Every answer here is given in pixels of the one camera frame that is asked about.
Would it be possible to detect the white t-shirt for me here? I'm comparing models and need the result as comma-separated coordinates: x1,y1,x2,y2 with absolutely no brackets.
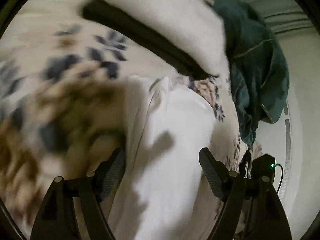
108,76,216,239

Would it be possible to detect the white curved headboard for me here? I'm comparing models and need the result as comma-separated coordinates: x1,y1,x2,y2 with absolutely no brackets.
257,32,319,239

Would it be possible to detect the dark green plush blanket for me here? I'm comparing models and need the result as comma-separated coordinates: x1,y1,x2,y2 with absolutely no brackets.
213,0,290,146

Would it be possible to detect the floral bed blanket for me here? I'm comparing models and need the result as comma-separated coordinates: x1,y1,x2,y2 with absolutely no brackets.
1,0,247,239

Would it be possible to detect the white folded garment black trim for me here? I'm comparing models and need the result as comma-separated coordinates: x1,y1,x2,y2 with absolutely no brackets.
80,0,229,80

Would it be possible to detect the black cable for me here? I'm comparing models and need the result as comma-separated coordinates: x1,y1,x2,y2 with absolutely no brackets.
273,163,285,196

